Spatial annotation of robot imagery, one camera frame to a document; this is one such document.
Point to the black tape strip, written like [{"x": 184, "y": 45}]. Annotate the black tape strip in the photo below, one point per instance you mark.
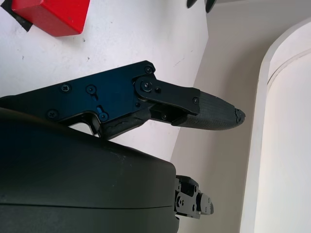
[{"x": 23, "y": 23}]

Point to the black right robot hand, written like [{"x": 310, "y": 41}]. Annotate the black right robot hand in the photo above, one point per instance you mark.
[{"x": 73, "y": 182}]

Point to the white rounded column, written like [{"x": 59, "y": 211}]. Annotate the white rounded column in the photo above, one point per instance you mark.
[{"x": 286, "y": 145}]

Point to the red wooden block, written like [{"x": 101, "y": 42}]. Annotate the red wooden block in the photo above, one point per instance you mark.
[{"x": 56, "y": 17}]

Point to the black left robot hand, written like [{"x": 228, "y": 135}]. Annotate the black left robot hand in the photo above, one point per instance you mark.
[{"x": 210, "y": 4}]

